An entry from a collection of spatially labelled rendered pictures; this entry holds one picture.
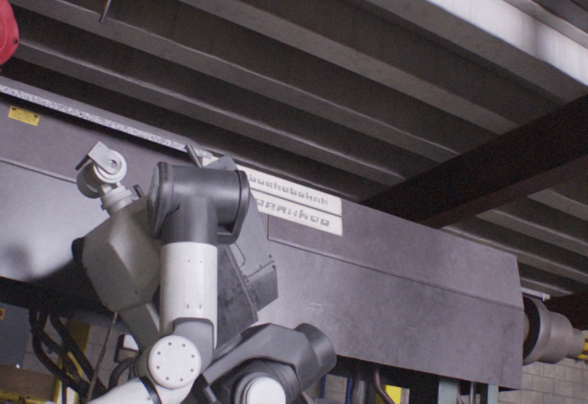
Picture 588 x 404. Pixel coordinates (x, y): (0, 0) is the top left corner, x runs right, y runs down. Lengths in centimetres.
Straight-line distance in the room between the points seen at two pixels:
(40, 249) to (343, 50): 99
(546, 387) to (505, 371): 741
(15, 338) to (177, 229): 530
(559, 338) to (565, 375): 737
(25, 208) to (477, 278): 144
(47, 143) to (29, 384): 280
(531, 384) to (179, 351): 871
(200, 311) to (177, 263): 8
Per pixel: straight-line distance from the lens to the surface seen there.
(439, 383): 242
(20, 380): 455
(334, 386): 776
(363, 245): 220
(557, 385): 1005
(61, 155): 189
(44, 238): 181
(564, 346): 286
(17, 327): 642
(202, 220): 116
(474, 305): 242
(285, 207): 210
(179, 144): 194
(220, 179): 119
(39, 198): 183
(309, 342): 146
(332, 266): 211
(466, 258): 247
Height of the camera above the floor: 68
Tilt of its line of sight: 22 degrees up
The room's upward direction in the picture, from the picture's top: 7 degrees clockwise
